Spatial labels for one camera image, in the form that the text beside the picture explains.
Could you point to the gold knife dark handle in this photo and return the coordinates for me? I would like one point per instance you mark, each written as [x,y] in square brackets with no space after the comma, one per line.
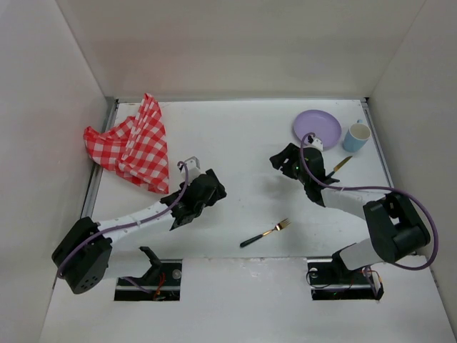
[339,166]

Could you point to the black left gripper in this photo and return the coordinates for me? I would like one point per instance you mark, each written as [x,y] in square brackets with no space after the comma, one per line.
[213,186]

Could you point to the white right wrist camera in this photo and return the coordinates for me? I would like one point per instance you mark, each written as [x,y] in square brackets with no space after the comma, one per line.
[315,142]

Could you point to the lilac plastic plate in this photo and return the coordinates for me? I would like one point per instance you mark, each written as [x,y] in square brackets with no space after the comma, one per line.
[324,125]

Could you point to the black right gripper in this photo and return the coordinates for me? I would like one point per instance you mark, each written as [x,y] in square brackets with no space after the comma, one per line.
[284,159]

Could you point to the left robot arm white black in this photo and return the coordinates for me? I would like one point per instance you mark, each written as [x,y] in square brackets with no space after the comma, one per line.
[92,251]

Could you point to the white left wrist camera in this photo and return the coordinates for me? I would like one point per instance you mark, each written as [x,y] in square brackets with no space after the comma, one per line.
[193,167]

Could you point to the red white checkered cloth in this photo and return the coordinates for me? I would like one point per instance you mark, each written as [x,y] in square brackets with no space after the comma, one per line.
[136,149]

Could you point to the gold fork dark green handle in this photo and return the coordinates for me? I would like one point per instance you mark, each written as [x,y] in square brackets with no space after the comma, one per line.
[278,227]

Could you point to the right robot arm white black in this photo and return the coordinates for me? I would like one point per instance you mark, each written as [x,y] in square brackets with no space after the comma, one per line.
[394,226]

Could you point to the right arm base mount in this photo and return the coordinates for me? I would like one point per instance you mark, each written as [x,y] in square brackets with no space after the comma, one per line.
[327,285]

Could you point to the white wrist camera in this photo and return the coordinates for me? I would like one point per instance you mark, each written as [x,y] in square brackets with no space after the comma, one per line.
[315,142]
[193,167]

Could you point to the light blue mug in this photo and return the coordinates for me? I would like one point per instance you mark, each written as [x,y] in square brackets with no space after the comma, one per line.
[356,137]

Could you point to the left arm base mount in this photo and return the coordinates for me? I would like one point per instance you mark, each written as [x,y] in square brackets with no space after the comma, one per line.
[161,285]

